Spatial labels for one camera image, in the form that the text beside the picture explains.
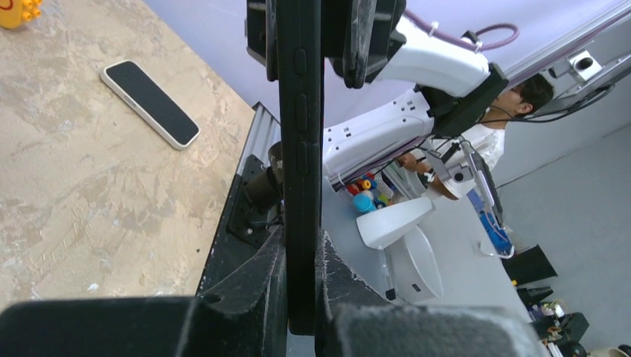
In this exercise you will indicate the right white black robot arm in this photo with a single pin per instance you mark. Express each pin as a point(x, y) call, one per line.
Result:
point(453, 84)

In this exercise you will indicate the yellow toy block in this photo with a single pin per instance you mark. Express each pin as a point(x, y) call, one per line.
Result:
point(15, 13)

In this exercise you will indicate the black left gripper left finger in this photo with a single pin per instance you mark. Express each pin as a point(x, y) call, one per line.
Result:
point(242, 315)

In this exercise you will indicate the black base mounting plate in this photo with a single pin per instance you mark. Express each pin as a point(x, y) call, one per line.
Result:
point(252, 207)

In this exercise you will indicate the phone in white case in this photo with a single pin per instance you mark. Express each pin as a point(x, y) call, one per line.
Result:
point(131, 83)

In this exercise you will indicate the black phone case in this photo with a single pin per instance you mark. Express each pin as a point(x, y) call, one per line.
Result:
point(300, 80)

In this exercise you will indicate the black smartphone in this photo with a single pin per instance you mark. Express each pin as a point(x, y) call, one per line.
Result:
point(261, 35)

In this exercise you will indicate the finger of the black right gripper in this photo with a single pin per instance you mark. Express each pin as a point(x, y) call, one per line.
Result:
point(356, 36)

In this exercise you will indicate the aluminium frame rail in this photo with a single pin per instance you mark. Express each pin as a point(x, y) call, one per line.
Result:
point(265, 130)

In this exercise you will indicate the person in white shirt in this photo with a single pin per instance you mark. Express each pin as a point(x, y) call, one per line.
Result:
point(487, 137)

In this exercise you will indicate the white desk lamp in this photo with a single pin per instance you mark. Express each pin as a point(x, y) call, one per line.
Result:
point(409, 263)

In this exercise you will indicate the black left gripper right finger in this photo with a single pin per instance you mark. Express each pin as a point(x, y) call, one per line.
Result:
point(352, 319)

